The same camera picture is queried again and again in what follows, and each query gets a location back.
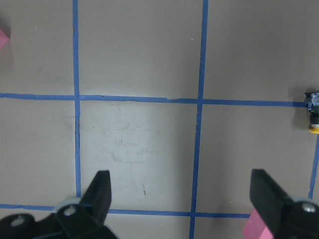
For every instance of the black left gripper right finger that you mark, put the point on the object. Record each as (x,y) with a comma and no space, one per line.
(270,201)

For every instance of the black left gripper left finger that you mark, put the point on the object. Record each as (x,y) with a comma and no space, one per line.
(97,199)

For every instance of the yellow push button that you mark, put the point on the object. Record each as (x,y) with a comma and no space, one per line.
(312,104)

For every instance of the pink cube near arm base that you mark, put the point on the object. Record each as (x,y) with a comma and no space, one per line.
(4,38)

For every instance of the pink cube tilted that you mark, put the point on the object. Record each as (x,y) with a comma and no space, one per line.
(255,228)

